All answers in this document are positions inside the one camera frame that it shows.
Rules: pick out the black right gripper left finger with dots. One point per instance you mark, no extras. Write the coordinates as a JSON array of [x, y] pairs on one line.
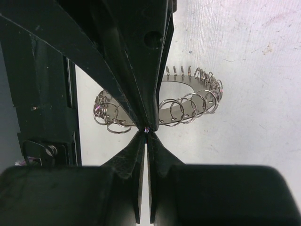
[[107, 195]]

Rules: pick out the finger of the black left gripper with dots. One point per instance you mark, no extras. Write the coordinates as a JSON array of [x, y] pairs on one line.
[[84, 32], [145, 29]]

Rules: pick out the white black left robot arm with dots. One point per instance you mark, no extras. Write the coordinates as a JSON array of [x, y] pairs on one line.
[[43, 89]]

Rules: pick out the metal key ring disc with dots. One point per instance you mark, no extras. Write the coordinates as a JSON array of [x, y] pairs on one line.
[[206, 95]]

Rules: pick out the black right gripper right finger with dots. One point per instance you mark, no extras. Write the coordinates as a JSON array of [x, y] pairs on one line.
[[183, 194]]

